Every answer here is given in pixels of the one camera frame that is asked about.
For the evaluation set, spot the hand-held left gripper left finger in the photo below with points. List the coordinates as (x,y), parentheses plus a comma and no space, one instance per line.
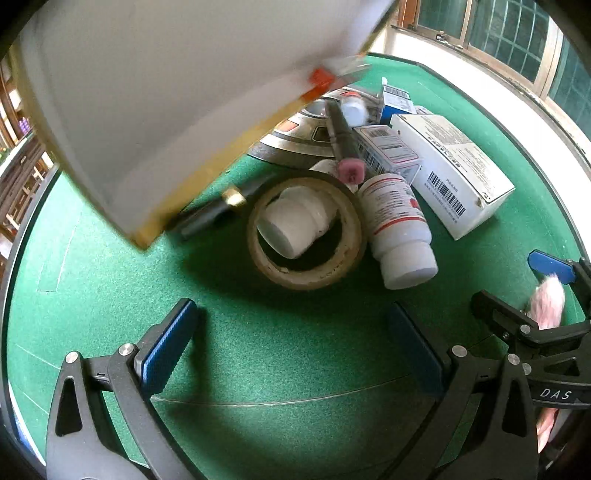
(168,344)

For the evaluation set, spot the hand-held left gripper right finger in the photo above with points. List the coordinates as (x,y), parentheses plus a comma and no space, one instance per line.
(415,346)

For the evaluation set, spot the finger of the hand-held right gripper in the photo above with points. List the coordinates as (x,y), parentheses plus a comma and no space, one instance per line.
(549,267)
(498,314)

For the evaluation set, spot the white bottle red label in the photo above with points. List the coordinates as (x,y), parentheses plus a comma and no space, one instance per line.
(397,226)

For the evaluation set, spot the black tape roll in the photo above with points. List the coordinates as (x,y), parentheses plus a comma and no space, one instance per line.
(300,279)

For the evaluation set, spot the black gold lipstick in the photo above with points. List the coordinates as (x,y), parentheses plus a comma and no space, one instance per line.
(207,214)

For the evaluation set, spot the large white medicine box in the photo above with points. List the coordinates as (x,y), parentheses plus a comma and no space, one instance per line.
(452,166)

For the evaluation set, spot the plain white plastic bottle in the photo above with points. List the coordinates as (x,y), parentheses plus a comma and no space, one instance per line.
(295,221)

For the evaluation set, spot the small white barcode box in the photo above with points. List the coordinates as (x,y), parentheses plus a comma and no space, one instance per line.
(385,150)

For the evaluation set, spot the dark tube pink end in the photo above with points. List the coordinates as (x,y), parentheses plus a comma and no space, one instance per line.
(341,134)

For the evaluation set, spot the white bottle orange cap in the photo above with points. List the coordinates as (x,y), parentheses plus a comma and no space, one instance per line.
(354,110)

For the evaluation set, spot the white tray box gold edge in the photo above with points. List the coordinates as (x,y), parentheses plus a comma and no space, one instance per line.
(161,92)

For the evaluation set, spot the blue white medicine box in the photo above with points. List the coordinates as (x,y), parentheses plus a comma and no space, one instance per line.
(397,104)

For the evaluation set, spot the green framed window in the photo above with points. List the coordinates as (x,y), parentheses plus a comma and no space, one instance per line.
(508,32)

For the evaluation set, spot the round metal table centre disc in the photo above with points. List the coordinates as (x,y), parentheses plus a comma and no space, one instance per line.
(295,138)

